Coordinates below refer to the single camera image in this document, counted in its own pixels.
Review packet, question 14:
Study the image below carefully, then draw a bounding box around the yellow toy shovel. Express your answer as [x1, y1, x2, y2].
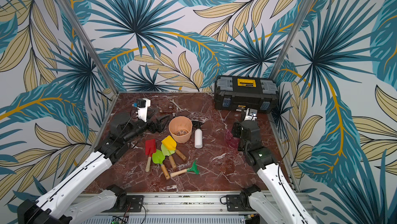
[161, 136, 187, 161]

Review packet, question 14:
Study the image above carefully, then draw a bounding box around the red toy shovel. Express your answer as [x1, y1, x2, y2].
[145, 139, 156, 172]

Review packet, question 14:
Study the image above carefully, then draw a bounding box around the light green toy spade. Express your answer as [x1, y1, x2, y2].
[161, 144, 177, 170]

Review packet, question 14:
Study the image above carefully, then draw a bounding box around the bright green toy trowel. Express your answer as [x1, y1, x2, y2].
[152, 150, 171, 180]

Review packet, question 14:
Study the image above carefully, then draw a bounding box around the white small spray bottle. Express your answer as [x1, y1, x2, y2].
[192, 121, 203, 149]

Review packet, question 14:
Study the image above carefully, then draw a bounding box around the pink transparent spray bottle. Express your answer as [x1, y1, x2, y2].
[224, 130, 240, 150]

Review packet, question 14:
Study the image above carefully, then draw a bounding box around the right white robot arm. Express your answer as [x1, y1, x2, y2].
[232, 120, 316, 224]

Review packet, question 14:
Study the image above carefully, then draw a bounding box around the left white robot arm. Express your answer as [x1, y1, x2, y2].
[17, 110, 171, 224]

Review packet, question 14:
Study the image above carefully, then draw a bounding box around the terracotta plastic flower pot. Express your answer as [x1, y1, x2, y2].
[169, 116, 193, 143]

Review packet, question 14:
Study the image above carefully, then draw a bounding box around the silver open-end wrench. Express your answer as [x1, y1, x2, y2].
[170, 99, 184, 112]

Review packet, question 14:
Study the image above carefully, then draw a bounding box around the green toy rake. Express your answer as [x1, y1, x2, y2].
[170, 162, 200, 177]

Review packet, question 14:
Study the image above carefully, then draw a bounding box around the black toolbox yellow label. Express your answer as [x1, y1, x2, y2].
[214, 75, 279, 113]

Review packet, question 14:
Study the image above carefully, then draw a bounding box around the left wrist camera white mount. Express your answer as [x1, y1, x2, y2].
[133, 98, 151, 122]

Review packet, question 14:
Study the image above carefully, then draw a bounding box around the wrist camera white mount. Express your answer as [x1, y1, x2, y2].
[133, 98, 151, 122]
[242, 108, 257, 121]

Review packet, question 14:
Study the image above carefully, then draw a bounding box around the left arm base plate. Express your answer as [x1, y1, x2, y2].
[103, 195, 144, 213]

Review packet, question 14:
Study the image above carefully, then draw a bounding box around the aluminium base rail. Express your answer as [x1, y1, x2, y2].
[46, 191, 320, 224]

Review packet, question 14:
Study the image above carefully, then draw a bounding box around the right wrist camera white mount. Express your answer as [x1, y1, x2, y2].
[242, 108, 257, 121]

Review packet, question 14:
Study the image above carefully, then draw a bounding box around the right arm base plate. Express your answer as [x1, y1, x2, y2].
[226, 194, 254, 212]

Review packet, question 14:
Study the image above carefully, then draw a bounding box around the aluminium left corner post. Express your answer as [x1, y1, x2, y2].
[56, 0, 119, 95]

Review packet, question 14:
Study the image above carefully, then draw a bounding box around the aluminium corner post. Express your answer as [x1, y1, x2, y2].
[56, 0, 119, 95]
[269, 0, 315, 81]

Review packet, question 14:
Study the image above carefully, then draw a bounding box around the aluminium right corner post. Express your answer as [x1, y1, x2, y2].
[269, 0, 315, 81]

